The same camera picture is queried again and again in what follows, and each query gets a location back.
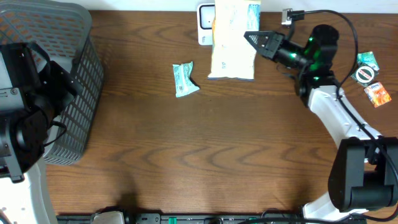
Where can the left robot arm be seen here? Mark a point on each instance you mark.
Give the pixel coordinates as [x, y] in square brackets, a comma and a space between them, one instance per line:
[34, 91]

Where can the light green wipes packet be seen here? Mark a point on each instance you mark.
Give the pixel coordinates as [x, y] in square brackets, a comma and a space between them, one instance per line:
[183, 84]

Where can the yellow snack bag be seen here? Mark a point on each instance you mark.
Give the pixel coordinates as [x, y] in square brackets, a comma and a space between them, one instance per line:
[232, 55]

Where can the orange tissue pack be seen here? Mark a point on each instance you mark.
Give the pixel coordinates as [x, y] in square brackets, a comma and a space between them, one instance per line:
[377, 94]

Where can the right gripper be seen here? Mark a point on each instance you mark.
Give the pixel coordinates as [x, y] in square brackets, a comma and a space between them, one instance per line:
[268, 43]

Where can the grey plastic shopping basket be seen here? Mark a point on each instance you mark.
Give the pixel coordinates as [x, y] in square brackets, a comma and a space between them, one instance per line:
[62, 29]

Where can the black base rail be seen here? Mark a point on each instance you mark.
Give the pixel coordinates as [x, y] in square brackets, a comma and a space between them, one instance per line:
[156, 218]

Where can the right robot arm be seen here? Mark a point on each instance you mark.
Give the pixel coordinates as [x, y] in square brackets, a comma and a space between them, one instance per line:
[364, 174]

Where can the dark green Zam-Buk box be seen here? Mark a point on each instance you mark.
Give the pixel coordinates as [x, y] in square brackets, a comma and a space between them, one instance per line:
[364, 74]

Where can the teal tissue pack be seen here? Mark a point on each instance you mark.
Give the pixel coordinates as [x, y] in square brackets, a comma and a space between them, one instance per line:
[369, 59]

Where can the white barcode scanner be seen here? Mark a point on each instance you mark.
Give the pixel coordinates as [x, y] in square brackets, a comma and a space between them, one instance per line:
[205, 18]

